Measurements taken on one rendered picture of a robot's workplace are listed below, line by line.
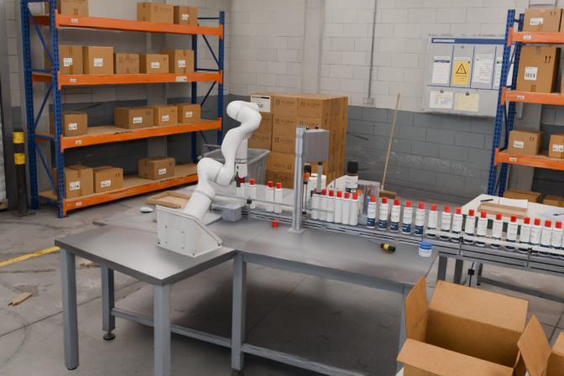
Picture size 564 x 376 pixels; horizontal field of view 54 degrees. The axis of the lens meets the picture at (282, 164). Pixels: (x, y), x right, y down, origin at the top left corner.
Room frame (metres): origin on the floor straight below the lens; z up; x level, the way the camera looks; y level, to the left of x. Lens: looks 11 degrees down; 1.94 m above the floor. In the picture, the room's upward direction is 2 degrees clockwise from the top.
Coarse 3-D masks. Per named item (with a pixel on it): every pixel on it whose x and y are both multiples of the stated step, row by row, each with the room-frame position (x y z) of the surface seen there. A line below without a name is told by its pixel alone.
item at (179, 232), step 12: (168, 216) 2.98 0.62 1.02; (180, 216) 2.91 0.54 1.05; (192, 216) 2.86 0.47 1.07; (168, 228) 2.97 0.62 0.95; (180, 228) 2.92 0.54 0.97; (192, 228) 2.86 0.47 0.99; (204, 228) 2.92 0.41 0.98; (168, 240) 2.97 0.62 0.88; (180, 240) 2.91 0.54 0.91; (192, 240) 2.86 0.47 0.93; (204, 240) 2.93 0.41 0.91; (216, 240) 3.00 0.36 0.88; (180, 252) 2.91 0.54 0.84; (192, 252) 2.88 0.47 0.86; (204, 252) 2.92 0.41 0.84
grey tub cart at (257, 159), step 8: (208, 144) 5.81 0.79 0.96; (208, 152) 6.23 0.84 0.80; (216, 152) 6.37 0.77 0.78; (248, 152) 6.57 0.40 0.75; (256, 152) 6.54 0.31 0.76; (264, 152) 6.51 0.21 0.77; (216, 160) 5.84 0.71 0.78; (224, 160) 5.81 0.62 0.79; (248, 160) 5.82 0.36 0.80; (256, 160) 5.95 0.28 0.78; (264, 160) 6.39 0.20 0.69; (248, 168) 5.84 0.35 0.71; (256, 168) 6.11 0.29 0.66; (264, 168) 6.40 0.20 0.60; (248, 176) 5.85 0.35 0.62; (256, 176) 6.13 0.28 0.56; (264, 176) 6.42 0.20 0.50
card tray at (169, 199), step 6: (168, 192) 4.13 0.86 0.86; (174, 192) 4.11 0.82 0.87; (150, 198) 3.94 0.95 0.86; (156, 198) 4.00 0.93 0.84; (162, 198) 4.04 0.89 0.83; (168, 198) 4.05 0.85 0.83; (174, 198) 4.05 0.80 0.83; (180, 198) 4.06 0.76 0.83; (186, 198) 4.06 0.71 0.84; (156, 204) 3.86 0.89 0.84; (162, 204) 3.84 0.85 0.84; (168, 204) 3.82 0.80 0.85; (174, 204) 3.80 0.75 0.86; (180, 204) 3.78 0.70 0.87; (186, 204) 3.90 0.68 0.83
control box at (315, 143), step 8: (304, 136) 3.38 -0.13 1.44; (312, 136) 3.37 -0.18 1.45; (320, 136) 3.40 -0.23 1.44; (328, 136) 3.44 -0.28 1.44; (304, 144) 3.37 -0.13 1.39; (312, 144) 3.37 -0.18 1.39; (320, 144) 3.40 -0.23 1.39; (328, 144) 3.44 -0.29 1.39; (304, 152) 3.37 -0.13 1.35; (312, 152) 3.38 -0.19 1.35; (320, 152) 3.41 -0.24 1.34; (304, 160) 3.37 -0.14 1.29; (312, 160) 3.38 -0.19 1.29; (320, 160) 3.41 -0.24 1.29
